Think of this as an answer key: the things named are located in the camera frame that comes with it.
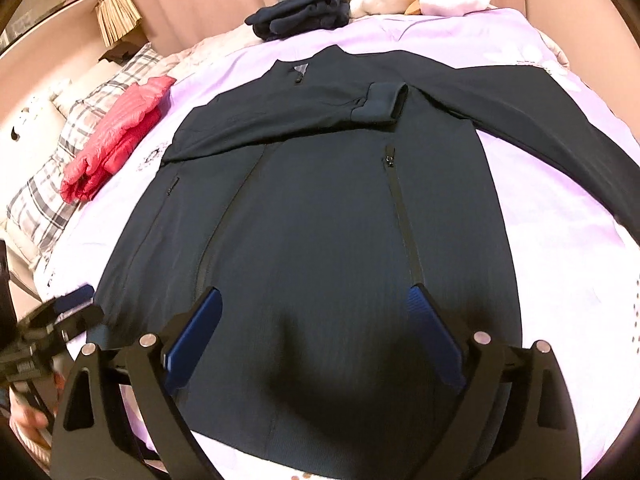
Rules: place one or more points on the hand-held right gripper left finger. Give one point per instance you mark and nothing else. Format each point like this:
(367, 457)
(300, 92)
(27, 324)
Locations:
(192, 332)

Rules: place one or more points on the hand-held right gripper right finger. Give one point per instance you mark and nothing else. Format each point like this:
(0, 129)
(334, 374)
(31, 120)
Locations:
(437, 332)

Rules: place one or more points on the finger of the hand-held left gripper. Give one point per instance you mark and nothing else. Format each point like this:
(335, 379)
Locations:
(75, 297)

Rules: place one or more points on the dark navy zip jacket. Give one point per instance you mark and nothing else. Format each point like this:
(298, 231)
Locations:
(325, 210)

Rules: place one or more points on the person's left forearm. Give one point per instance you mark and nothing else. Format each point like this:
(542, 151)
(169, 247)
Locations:
(32, 442)

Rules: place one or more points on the folded navy clothes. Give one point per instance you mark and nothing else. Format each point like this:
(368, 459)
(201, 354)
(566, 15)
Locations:
(300, 15)

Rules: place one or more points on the person's left hand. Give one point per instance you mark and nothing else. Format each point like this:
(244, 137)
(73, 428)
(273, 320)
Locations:
(27, 415)

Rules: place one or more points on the plaid pillow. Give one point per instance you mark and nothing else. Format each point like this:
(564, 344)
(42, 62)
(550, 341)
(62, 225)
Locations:
(45, 195)

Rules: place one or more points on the red puffer jacket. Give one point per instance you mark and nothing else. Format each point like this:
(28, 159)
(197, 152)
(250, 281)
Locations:
(115, 140)

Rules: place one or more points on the purple floral bedsheet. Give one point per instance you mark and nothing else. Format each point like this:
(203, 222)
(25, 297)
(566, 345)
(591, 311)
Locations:
(550, 210)

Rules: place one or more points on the white cushion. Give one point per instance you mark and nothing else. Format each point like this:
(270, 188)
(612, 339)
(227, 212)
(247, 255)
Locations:
(25, 125)

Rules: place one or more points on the small black object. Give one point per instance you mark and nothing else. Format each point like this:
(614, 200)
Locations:
(116, 53)

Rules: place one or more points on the beige bedspread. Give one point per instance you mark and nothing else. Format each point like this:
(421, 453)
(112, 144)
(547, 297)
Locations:
(200, 55)

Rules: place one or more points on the stack of paper booklets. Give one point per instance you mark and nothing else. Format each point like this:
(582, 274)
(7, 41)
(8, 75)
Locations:
(117, 15)

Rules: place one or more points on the white shelf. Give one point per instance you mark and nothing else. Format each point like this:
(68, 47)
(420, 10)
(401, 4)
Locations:
(55, 5)

